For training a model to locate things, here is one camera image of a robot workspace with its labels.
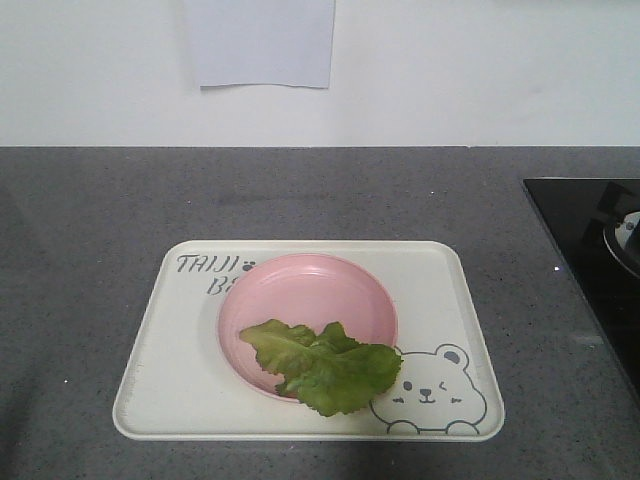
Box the pink round plate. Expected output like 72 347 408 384
217 254 398 397

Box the cream bear serving tray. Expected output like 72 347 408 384
112 240 505 442

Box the green lettuce leaf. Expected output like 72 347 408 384
240 319 402 417

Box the black induction cooktop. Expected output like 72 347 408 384
523 177 639 400

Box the white paper sheet on wall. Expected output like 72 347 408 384
184 1 336 89

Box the silver stove burner ring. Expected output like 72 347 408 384
602 209 640 279

